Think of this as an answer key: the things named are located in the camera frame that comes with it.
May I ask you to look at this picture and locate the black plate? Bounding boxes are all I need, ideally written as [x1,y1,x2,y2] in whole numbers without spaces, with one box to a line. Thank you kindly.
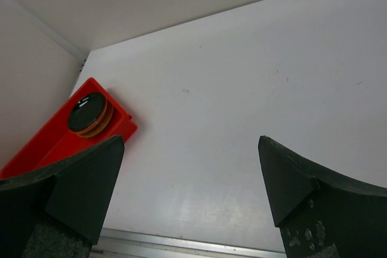
[67,92,107,133]

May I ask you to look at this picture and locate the aluminium rail front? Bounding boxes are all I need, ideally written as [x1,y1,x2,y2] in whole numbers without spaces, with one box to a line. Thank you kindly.
[89,228,286,257]

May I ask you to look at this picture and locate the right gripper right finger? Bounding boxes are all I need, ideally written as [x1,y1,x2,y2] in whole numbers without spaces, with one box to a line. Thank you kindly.
[258,136,386,257]

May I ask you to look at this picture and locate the yellow brown patterned plate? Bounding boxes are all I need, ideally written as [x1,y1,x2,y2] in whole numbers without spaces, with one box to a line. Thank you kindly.
[77,105,114,138]

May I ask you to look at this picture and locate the red plastic bin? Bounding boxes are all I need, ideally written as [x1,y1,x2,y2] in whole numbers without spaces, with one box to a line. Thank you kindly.
[1,78,137,179]

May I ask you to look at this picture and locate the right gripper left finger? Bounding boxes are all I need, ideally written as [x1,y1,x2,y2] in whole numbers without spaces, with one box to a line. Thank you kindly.
[1,135,125,257]

